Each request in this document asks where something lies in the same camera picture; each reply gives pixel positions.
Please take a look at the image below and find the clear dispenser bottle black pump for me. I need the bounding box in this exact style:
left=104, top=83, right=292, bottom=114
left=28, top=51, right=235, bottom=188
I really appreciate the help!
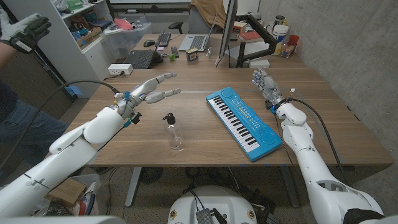
left=162, top=113, right=185, bottom=151

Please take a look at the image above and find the black round fan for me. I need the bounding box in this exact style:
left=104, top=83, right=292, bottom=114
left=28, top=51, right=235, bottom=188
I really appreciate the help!
left=139, top=166, right=164, bottom=184

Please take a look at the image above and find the pink bag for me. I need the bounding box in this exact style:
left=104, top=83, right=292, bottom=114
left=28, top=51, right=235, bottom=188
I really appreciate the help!
left=113, top=17, right=134, bottom=31

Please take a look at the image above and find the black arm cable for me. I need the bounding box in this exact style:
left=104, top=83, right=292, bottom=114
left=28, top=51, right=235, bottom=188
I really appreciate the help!
left=0, top=80, right=121, bottom=172
left=290, top=98, right=349, bottom=187

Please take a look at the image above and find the clear plastic storage bin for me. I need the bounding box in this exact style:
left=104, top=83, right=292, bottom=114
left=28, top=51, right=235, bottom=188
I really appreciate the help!
left=101, top=22, right=153, bottom=59

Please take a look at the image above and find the silver laptop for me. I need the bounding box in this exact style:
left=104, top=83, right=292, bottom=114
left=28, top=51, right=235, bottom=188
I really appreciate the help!
left=178, top=12, right=218, bottom=52

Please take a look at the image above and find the dark computer monitor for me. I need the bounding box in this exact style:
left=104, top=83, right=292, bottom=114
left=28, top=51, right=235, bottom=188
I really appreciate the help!
left=215, top=0, right=239, bottom=65

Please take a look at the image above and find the black keyboard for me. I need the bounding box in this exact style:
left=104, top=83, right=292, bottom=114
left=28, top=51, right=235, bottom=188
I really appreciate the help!
left=154, top=31, right=172, bottom=48

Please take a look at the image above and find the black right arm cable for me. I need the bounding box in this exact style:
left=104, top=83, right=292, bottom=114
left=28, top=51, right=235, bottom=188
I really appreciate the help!
left=290, top=98, right=349, bottom=187

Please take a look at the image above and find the red book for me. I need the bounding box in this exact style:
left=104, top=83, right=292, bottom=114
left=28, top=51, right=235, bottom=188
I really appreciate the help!
left=238, top=30, right=264, bottom=44

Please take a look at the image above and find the person in blue jeans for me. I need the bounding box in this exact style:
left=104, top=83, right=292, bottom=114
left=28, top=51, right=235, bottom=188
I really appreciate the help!
left=0, top=80, right=69, bottom=175

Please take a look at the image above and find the open cardboard box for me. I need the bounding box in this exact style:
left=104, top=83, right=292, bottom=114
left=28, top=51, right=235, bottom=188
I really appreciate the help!
left=76, top=26, right=103, bottom=48

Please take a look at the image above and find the white shelf cabinet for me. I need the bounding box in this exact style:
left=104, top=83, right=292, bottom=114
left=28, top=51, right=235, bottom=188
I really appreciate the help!
left=4, top=0, right=118, bottom=98

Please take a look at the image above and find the cardboard box with label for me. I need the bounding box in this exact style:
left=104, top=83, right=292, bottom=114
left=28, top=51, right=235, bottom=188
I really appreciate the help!
left=45, top=177, right=88, bottom=208

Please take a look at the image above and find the black power strip cable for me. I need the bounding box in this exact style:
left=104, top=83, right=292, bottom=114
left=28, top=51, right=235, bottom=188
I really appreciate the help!
left=103, top=72, right=125, bottom=82

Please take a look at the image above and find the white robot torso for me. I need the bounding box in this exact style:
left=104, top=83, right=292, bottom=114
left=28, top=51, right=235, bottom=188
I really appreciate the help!
left=167, top=185, right=258, bottom=224

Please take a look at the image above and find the black monitor cable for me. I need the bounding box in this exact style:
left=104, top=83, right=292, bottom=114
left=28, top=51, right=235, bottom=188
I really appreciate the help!
left=215, top=46, right=231, bottom=68

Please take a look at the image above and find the red cup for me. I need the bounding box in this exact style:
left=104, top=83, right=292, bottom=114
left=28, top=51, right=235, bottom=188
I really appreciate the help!
left=288, top=34, right=300, bottom=50

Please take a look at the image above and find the grey table leg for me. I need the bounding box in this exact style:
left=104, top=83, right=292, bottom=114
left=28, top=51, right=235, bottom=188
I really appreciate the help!
left=279, top=166, right=301, bottom=208
left=124, top=166, right=142, bottom=208

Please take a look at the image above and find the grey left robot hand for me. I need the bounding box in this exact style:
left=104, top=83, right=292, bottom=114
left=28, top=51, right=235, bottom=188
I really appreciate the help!
left=113, top=72, right=182, bottom=121

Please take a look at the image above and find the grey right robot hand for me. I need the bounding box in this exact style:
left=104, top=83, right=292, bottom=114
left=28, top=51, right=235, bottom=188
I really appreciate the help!
left=251, top=68, right=289, bottom=108

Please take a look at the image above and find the flat white box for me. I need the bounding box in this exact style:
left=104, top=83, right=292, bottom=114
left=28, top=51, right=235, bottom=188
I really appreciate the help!
left=248, top=58, right=271, bottom=69

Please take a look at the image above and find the small yellow blue box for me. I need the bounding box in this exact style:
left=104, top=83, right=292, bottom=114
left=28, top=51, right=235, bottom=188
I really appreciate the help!
left=185, top=47, right=200, bottom=62

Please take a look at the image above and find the person bare forearm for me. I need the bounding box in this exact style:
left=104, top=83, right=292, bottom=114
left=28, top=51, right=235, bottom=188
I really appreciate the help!
left=0, top=41, right=18, bottom=70

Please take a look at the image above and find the blue toy piano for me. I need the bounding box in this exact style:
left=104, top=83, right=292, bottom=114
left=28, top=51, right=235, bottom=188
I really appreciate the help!
left=205, top=86, right=284, bottom=162

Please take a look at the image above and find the white power strip box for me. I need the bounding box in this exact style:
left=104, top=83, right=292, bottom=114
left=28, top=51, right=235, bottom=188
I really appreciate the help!
left=108, top=63, right=134, bottom=76

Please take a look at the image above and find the tan jacket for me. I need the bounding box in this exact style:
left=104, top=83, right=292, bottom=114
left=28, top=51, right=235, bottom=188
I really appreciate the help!
left=190, top=0, right=227, bottom=29

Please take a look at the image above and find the white plastic floor bin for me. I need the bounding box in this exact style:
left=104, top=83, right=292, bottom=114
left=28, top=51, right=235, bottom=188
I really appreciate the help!
left=73, top=173, right=108, bottom=216

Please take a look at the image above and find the white plastic jar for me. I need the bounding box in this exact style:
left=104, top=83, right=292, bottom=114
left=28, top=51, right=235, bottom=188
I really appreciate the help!
left=272, top=24, right=290, bottom=44

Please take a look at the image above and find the white black gloved person hand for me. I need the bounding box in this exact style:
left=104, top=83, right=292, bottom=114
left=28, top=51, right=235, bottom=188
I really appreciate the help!
left=0, top=12, right=52, bottom=54

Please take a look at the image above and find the grey office chair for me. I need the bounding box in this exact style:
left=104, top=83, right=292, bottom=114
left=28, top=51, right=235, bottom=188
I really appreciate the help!
left=168, top=5, right=224, bottom=35

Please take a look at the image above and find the orange white box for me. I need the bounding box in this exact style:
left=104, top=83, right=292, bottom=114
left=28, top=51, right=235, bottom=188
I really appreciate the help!
left=233, top=21, right=248, bottom=34

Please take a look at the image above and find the clear cup with items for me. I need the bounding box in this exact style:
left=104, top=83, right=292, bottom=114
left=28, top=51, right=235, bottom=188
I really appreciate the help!
left=281, top=43, right=296, bottom=59

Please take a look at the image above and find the black laptop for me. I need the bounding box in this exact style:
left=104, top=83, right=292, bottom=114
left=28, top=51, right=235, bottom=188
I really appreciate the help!
left=123, top=49, right=164, bottom=70

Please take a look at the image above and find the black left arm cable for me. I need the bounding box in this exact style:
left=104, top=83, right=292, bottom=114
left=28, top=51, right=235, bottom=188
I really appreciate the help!
left=0, top=80, right=121, bottom=172

